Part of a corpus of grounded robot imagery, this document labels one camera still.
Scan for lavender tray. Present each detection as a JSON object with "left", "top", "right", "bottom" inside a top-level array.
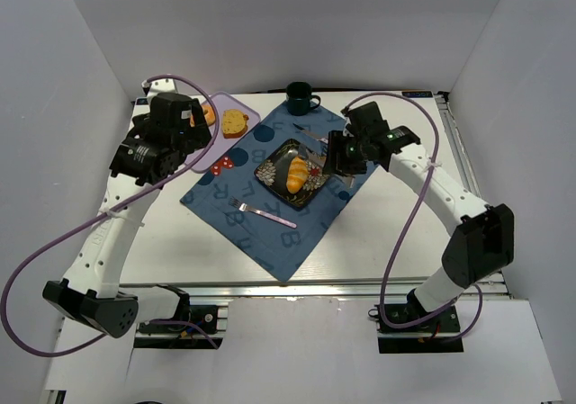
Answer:
[{"left": 192, "top": 92, "right": 261, "bottom": 174}]

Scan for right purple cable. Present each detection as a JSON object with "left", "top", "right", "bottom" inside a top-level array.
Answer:
[{"left": 341, "top": 91, "right": 485, "bottom": 343}]

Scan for purple cable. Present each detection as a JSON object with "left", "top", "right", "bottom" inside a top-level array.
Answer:
[
  {"left": 341, "top": 91, "right": 485, "bottom": 343},
  {"left": 1, "top": 73, "right": 220, "bottom": 358}
]

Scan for pink handled fork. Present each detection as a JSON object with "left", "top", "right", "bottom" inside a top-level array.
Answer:
[{"left": 229, "top": 198, "right": 297, "bottom": 229}]

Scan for right table label sticker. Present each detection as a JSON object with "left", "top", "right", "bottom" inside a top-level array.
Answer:
[{"left": 401, "top": 90, "right": 434, "bottom": 99}]

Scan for toast slice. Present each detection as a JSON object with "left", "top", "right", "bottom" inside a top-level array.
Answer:
[{"left": 221, "top": 109, "right": 249, "bottom": 139}]

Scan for pink handled knife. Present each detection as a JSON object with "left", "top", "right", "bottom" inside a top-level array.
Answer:
[{"left": 293, "top": 123, "right": 329, "bottom": 145}]

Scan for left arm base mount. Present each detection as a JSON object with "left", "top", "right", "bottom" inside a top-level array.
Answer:
[{"left": 133, "top": 284, "right": 227, "bottom": 350}]

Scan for long bread roll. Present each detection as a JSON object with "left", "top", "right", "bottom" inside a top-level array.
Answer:
[{"left": 286, "top": 157, "right": 309, "bottom": 193}]

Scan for black floral square plate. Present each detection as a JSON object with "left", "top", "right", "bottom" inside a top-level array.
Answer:
[{"left": 254, "top": 139, "right": 330, "bottom": 210}]

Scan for metal tongs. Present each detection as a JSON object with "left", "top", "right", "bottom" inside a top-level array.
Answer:
[{"left": 298, "top": 140, "right": 328, "bottom": 168}]

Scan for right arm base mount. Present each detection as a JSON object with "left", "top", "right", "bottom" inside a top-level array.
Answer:
[{"left": 367, "top": 306, "right": 464, "bottom": 355}]

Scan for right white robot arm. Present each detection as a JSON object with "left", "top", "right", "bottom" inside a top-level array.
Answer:
[{"left": 324, "top": 102, "right": 515, "bottom": 326}]

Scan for blue letter placemat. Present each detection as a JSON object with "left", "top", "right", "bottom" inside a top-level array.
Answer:
[{"left": 180, "top": 104, "right": 375, "bottom": 282}]

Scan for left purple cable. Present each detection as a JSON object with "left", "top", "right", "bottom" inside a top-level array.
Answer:
[{"left": 1, "top": 73, "right": 220, "bottom": 358}]

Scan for dark green mug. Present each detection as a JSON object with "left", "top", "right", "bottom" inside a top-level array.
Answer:
[{"left": 286, "top": 81, "right": 321, "bottom": 116}]

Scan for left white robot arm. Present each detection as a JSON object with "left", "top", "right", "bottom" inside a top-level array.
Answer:
[{"left": 42, "top": 92, "right": 212, "bottom": 338}]

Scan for glazed bagel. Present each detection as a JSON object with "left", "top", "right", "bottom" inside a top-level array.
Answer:
[{"left": 202, "top": 103, "right": 216, "bottom": 127}]

